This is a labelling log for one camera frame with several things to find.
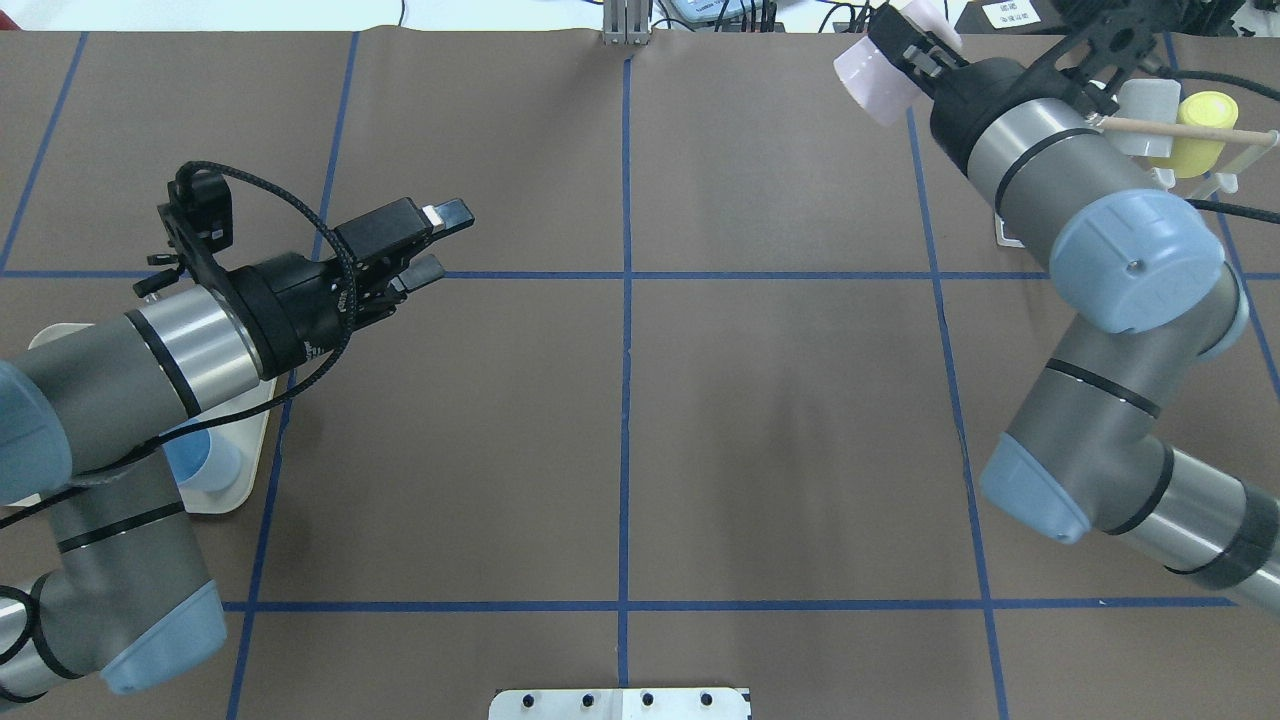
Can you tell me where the yellow plastic cup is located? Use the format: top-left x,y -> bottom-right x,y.
1149,90 -> 1242,181

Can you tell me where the grey plastic cup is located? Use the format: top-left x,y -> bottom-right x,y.
1102,78 -> 1181,158

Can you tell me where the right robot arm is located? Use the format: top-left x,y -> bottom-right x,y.
868,1 -> 1279,614

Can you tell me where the blue cup front row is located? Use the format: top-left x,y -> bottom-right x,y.
163,429 -> 243,493

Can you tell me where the white wire cup rack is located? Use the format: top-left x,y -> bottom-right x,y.
992,120 -> 1280,249

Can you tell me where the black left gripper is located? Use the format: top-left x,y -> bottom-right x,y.
133,161 -> 475,379

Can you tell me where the black label box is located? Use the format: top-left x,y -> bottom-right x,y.
951,1 -> 1066,35

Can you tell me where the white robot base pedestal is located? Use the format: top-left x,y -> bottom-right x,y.
486,685 -> 753,719

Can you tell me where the pink plastic cup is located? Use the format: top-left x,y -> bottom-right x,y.
833,1 -> 963,127

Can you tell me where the cream plastic tray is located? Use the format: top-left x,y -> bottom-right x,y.
28,323 -> 276,514

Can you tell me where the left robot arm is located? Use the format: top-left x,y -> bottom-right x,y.
1,160 -> 475,711

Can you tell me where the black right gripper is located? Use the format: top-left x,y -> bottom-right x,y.
868,5 -> 1166,172

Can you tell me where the aluminium frame post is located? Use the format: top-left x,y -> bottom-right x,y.
599,0 -> 654,46

